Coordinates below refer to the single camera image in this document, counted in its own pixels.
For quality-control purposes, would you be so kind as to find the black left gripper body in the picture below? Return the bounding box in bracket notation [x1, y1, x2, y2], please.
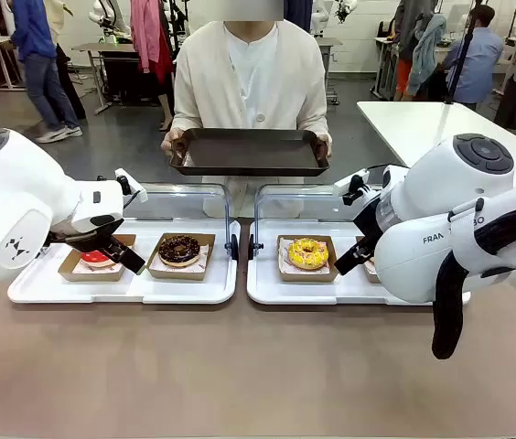
[47, 218, 125, 252]

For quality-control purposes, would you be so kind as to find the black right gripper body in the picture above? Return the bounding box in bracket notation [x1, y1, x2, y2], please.
[352, 194, 385, 251]

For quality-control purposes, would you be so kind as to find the yellow sprinkled donut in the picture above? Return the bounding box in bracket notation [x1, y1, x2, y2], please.
[287, 237, 330, 271]
[277, 234, 340, 284]

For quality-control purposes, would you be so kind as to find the dark brown serving tray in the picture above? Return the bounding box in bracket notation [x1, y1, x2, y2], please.
[169, 128, 331, 177]

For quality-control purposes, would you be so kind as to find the person's left forearm cream sleeve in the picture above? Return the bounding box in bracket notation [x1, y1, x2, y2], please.
[296, 95, 330, 136]

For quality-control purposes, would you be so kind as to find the person's right forearm cream sleeve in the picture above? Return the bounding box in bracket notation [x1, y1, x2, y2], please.
[171, 95, 203, 134]

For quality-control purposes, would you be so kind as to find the red glazed donut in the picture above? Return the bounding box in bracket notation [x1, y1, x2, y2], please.
[57, 233, 137, 283]
[80, 249, 113, 269]

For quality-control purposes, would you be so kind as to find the chocolate sprinkled donut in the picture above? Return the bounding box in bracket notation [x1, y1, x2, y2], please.
[157, 234, 202, 268]

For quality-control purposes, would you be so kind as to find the person in cream top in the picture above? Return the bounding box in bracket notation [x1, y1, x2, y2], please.
[48, 0, 88, 121]

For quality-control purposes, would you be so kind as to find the person in cream cardigan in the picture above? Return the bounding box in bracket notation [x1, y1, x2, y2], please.
[171, 8, 330, 219]

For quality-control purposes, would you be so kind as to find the person in blue jacket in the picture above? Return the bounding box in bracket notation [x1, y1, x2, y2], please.
[9, 0, 83, 144]

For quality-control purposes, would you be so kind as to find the person in grey with orange shorts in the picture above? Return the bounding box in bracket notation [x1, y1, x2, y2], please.
[392, 0, 438, 102]

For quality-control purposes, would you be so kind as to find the person in light blue shirt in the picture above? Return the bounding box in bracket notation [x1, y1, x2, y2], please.
[444, 4, 505, 112]

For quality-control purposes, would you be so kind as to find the person's left hand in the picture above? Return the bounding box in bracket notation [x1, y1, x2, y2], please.
[315, 132, 334, 159]

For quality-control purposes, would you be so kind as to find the person's right hand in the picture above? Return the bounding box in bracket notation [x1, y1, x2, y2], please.
[160, 127, 190, 159]

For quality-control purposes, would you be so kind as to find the white display tray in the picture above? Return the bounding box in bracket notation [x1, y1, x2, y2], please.
[6, 218, 242, 305]
[246, 219, 472, 306]

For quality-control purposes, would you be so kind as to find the clear plastic display lid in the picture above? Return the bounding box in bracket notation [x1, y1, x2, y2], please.
[247, 184, 378, 262]
[120, 181, 241, 262]

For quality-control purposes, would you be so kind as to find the hanging teal jacket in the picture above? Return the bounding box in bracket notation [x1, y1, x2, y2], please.
[406, 13, 447, 98]

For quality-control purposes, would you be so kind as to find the grey-topped background desk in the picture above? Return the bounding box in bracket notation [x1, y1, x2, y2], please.
[315, 36, 344, 107]

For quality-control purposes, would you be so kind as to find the grey background table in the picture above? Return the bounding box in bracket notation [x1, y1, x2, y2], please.
[70, 42, 136, 116]

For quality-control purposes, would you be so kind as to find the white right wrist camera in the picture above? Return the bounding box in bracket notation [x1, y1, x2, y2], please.
[333, 168, 371, 206]

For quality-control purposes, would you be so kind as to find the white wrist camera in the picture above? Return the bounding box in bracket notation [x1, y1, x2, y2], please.
[333, 168, 371, 206]
[114, 167, 148, 205]

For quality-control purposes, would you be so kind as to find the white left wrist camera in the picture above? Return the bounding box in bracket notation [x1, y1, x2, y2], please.
[114, 167, 148, 205]

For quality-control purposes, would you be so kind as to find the black cable sleeve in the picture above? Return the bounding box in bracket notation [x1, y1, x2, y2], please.
[431, 196, 516, 360]

